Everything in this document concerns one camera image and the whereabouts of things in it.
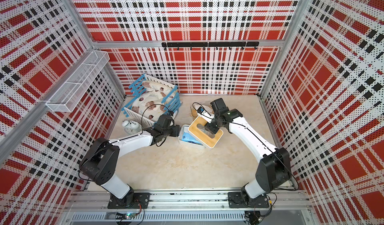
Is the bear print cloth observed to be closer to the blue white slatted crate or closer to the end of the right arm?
the blue white slatted crate

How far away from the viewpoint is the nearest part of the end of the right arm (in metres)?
0.58

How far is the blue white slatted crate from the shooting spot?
1004mm

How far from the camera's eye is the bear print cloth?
3.32ft
